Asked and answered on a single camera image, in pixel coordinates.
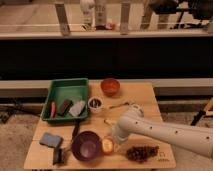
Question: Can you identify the dark brown block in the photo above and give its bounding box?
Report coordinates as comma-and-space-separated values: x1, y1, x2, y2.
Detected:
57, 99, 73, 116

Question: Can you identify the red bowl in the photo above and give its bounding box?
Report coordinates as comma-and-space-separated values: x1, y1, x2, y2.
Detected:
100, 78, 120, 96

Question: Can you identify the green plastic tray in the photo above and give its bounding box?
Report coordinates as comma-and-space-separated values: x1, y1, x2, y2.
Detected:
41, 78, 89, 124

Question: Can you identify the blue sponge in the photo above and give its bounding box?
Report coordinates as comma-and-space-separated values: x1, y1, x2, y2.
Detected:
39, 132, 62, 148

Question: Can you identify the metal fork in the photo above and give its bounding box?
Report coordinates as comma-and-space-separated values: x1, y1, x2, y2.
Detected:
108, 102, 131, 109

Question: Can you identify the red carrot-like item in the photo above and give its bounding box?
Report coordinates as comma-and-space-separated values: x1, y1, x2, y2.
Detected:
50, 101, 56, 118

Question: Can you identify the bunch of dark grapes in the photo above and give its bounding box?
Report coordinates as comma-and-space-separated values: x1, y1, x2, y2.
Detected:
126, 146, 159, 163

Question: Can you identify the red yellow apple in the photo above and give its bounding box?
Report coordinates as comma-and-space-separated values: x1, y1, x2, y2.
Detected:
102, 138, 114, 155

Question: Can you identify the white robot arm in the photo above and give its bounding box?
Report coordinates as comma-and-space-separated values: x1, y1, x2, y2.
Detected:
111, 104, 213, 160

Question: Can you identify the white cup with dark contents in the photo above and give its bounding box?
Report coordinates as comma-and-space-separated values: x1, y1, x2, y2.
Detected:
88, 97, 103, 114

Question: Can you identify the black handled utensil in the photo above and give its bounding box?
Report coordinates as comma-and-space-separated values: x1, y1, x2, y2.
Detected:
67, 120, 81, 151

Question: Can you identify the grey cloth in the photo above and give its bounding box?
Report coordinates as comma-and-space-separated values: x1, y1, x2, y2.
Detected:
69, 100, 86, 117

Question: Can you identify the black clip tool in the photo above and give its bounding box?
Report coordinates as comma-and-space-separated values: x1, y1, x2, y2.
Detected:
53, 148, 64, 164

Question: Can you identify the purple bowl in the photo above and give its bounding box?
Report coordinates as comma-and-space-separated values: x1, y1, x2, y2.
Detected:
71, 131, 101, 162

